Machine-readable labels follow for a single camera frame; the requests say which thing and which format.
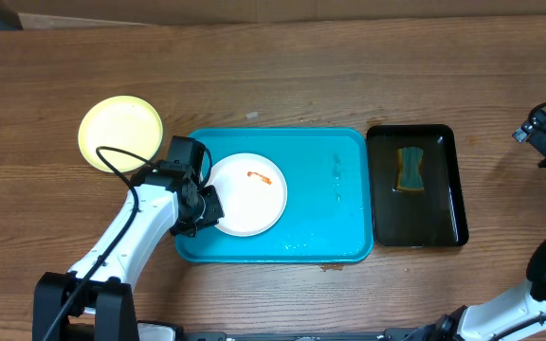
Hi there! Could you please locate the white plate with ketchup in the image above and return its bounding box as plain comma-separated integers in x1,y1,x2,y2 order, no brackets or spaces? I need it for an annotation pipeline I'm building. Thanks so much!
209,153,288,237

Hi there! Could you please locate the yellow plate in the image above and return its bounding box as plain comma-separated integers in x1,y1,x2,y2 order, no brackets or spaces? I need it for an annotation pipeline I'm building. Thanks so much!
78,96,164,172

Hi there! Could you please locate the green yellow sponge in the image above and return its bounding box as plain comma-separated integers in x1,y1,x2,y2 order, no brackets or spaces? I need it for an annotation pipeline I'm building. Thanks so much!
395,147,425,192

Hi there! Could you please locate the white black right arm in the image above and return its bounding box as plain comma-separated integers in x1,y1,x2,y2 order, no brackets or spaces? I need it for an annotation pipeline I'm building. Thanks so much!
399,102,546,341

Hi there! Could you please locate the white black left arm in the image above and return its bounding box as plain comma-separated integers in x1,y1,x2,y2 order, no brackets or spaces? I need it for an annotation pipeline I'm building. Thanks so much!
32,136,224,340

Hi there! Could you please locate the teal plastic tray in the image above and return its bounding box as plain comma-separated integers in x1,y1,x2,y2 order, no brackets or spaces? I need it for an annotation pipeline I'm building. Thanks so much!
175,128,374,263

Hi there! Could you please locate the black water tray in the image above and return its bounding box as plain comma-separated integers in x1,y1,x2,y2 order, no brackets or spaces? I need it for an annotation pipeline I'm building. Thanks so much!
366,124,469,247

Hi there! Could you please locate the brown cardboard backdrop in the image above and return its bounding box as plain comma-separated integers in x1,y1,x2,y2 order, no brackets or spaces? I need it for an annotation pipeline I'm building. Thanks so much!
0,0,546,27

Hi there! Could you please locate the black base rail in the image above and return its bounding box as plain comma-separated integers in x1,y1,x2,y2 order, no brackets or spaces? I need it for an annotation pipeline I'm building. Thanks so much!
135,326,520,341

